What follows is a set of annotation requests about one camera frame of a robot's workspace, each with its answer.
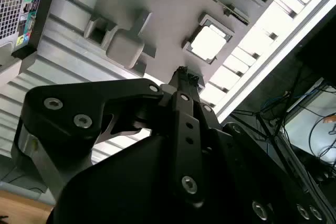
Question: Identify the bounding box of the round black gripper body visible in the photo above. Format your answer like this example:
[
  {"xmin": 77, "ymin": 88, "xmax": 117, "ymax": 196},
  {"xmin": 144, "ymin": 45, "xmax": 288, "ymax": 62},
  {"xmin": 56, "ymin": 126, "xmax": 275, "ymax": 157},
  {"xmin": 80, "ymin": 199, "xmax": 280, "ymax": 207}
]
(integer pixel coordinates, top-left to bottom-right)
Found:
[{"xmin": 52, "ymin": 134, "xmax": 253, "ymax": 224}]

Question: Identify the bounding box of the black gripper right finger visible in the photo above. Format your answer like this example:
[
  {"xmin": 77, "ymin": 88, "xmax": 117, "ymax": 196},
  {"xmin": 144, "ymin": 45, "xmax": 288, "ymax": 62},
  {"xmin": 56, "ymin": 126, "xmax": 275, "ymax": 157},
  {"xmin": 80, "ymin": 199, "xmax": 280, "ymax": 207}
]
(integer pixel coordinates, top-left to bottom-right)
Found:
[{"xmin": 187, "ymin": 73, "xmax": 329, "ymax": 224}]

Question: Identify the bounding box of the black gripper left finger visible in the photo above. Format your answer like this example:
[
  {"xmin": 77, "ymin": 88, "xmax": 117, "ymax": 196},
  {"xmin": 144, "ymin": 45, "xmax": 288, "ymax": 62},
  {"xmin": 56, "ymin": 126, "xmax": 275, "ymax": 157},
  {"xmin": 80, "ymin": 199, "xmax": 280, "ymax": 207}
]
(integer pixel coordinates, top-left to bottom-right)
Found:
[{"xmin": 12, "ymin": 66, "xmax": 207, "ymax": 208}]

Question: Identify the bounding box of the silver square CPU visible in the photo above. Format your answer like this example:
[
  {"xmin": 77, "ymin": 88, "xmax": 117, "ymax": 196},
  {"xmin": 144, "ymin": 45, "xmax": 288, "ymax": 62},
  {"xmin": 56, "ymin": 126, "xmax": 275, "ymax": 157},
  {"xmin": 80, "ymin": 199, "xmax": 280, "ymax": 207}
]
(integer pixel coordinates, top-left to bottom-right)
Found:
[{"xmin": 191, "ymin": 24, "xmax": 227, "ymax": 61}]

